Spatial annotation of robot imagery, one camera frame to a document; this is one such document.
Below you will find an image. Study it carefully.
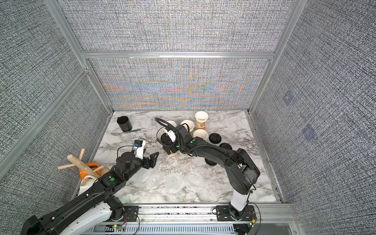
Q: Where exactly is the black plastic cup lid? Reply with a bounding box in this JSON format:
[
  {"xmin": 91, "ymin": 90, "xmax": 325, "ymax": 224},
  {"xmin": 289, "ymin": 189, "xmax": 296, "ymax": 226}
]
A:
[
  {"xmin": 161, "ymin": 133, "xmax": 173, "ymax": 145},
  {"xmin": 205, "ymin": 159, "xmax": 217, "ymax": 166},
  {"xmin": 209, "ymin": 133, "xmax": 222, "ymax": 144},
  {"xmin": 219, "ymin": 143, "xmax": 233, "ymax": 150}
]

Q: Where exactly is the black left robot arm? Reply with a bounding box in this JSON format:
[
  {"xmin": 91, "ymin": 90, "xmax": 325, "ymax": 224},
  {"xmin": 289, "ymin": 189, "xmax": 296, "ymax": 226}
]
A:
[{"xmin": 21, "ymin": 152, "xmax": 159, "ymax": 235}]

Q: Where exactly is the red milk tea paper cup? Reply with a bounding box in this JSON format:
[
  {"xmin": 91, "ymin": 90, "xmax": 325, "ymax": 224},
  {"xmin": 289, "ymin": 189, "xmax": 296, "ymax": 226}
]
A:
[{"xmin": 193, "ymin": 129, "xmax": 209, "ymax": 140}]

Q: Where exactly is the middle yellow paper cup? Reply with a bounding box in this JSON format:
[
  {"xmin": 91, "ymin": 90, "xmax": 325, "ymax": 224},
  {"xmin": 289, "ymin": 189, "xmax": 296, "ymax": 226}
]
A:
[{"xmin": 180, "ymin": 120, "xmax": 195, "ymax": 134}]

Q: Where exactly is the black cylindrical cup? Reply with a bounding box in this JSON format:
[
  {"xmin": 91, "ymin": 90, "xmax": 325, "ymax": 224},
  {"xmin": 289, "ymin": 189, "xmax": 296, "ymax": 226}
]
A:
[{"xmin": 117, "ymin": 116, "xmax": 133, "ymax": 132}]

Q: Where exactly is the wooden mug tree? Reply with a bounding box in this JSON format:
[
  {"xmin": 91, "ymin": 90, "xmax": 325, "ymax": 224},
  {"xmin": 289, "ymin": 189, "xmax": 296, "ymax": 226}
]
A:
[{"xmin": 57, "ymin": 148, "xmax": 109, "ymax": 187}]

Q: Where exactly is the orange mug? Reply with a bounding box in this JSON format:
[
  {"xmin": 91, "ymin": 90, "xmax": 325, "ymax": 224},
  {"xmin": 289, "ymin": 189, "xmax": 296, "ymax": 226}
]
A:
[{"xmin": 79, "ymin": 162, "xmax": 100, "ymax": 180}]

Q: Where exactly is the white mug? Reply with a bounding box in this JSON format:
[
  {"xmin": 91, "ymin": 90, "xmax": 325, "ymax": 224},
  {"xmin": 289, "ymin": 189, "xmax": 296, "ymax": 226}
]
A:
[{"xmin": 78, "ymin": 175, "xmax": 97, "ymax": 195}]

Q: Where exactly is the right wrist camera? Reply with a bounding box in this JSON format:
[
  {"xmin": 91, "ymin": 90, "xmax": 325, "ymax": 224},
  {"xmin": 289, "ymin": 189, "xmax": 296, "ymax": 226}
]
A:
[{"xmin": 163, "ymin": 124, "xmax": 190, "ymax": 142}]

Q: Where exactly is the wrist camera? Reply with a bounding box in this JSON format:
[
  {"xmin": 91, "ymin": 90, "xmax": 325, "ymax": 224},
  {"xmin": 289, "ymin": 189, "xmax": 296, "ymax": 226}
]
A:
[
  {"xmin": 163, "ymin": 124, "xmax": 190, "ymax": 142},
  {"xmin": 133, "ymin": 140, "xmax": 146, "ymax": 160}
]

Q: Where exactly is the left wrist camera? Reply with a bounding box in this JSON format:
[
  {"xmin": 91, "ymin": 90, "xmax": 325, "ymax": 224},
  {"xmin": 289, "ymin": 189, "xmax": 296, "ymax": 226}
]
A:
[{"xmin": 133, "ymin": 140, "xmax": 146, "ymax": 160}]

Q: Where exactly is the fork with teal handle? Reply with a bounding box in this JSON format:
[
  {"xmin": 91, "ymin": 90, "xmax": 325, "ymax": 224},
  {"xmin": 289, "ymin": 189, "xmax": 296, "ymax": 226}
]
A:
[{"xmin": 110, "ymin": 129, "xmax": 141, "ymax": 136}]

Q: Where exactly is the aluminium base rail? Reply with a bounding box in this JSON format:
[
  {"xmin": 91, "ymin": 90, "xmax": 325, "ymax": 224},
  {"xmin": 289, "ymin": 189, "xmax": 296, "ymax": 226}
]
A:
[{"xmin": 81, "ymin": 202, "xmax": 304, "ymax": 235}]

